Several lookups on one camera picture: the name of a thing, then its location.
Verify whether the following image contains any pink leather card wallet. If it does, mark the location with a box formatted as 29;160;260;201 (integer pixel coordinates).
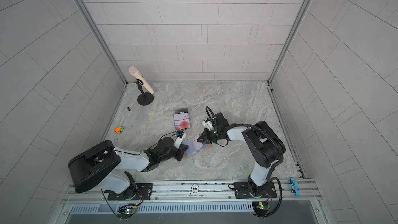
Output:
182;134;212;158

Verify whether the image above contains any clear acrylic card holder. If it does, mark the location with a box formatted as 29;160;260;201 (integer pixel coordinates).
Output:
173;108;191;130

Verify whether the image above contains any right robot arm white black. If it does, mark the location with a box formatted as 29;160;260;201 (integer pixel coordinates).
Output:
198;113;286;198

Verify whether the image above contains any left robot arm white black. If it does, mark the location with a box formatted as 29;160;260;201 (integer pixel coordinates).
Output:
68;137;189;199

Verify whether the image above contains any white card red circle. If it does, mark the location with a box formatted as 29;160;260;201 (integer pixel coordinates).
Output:
174;119;191;130

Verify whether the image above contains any pink floral VIP card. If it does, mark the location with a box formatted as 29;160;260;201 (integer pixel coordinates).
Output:
174;113;190;121

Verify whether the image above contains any black VIP card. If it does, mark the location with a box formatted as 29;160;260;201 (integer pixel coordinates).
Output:
174;108;189;115

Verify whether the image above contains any orange green toy car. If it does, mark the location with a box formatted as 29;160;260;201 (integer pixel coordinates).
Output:
115;126;124;134

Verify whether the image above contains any black microphone stand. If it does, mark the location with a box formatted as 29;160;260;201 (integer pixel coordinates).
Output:
135;79;154;106

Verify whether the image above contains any white ventilation grille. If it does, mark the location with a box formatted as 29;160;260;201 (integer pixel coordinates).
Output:
70;201;254;215

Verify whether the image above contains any left circuit board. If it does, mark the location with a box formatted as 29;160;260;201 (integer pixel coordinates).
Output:
118;204;138;219

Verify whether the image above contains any circuit board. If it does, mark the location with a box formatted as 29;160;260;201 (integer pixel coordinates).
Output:
252;202;271;217
118;204;138;219

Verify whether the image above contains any beige microphone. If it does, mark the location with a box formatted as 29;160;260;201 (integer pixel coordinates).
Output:
129;66;154;94

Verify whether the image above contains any right circuit board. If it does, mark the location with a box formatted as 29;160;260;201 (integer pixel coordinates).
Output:
252;202;271;217

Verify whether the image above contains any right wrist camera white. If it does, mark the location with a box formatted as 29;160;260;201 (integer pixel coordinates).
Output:
202;118;214;131

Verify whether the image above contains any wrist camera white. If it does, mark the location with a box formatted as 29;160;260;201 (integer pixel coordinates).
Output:
202;118;214;131
174;130;186;149

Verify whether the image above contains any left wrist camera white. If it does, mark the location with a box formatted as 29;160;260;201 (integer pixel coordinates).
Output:
174;130;186;149

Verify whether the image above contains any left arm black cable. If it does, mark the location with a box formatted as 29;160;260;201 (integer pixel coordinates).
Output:
146;128;189;153

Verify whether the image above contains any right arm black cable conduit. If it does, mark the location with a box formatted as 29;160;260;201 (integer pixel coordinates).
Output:
205;106;286;218

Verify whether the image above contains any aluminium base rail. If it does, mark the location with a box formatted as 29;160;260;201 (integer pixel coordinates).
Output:
61;178;322;204

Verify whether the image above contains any blue clip on rail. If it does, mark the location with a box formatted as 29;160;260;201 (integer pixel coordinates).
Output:
289;178;300;197

